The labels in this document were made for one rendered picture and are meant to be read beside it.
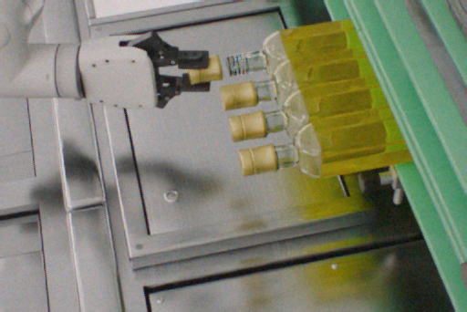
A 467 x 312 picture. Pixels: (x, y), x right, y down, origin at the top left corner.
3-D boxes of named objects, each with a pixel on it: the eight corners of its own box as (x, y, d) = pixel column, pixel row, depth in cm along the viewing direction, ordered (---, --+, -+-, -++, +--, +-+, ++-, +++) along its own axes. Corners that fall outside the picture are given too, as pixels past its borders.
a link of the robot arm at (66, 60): (64, 117, 136) (84, 117, 135) (52, 69, 129) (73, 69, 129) (72, 78, 141) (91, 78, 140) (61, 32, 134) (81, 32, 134)
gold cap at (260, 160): (271, 156, 125) (237, 162, 125) (271, 137, 122) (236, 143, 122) (277, 177, 123) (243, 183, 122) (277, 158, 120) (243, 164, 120)
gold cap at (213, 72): (218, 67, 136) (187, 73, 135) (216, 48, 133) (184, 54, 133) (223, 85, 134) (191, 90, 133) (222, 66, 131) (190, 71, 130)
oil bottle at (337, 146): (446, 123, 129) (287, 152, 127) (451, 93, 125) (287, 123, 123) (461, 154, 126) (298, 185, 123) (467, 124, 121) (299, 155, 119)
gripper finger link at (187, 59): (158, 69, 131) (207, 69, 131) (155, 52, 129) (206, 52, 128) (160, 54, 133) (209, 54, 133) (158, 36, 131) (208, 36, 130)
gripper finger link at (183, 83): (162, 105, 136) (211, 105, 136) (160, 88, 134) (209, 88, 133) (164, 88, 138) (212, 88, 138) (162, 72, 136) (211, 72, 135)
